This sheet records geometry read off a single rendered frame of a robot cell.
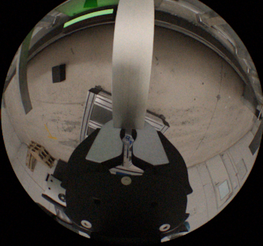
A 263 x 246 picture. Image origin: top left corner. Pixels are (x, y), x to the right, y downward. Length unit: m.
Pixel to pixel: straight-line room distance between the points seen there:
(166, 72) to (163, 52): 0.22
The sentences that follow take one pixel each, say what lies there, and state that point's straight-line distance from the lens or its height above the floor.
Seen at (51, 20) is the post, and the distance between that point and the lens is 0.40.
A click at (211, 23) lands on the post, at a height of 0.75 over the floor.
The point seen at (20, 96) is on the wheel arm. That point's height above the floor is 0.86.
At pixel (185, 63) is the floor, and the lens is 1.10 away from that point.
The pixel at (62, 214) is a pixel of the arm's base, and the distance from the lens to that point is 0.50.
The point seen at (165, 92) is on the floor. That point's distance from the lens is 1.04.
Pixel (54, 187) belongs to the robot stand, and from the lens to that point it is 0.36.
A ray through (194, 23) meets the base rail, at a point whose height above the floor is 0.70.
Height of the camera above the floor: 0.93
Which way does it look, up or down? 59 degrees down
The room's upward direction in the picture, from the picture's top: 180 degrees clockwise
